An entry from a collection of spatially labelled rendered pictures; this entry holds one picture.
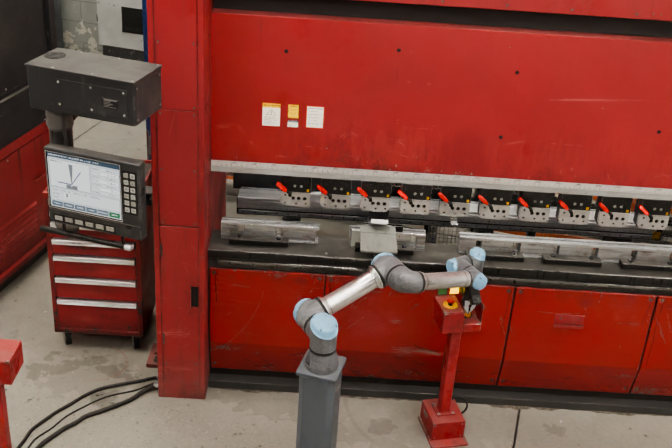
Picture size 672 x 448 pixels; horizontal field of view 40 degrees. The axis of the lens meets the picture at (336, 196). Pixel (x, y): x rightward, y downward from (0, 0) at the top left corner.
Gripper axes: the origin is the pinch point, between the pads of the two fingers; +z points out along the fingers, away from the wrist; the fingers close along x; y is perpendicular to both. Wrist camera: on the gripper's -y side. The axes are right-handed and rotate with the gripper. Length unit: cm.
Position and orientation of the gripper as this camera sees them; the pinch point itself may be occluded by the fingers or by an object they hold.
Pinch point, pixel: (468, 312)
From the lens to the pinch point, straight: 462.1
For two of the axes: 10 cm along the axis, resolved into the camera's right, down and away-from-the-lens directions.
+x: -9.8, 0.4, -2.2
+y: -2.1, -5.2, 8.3
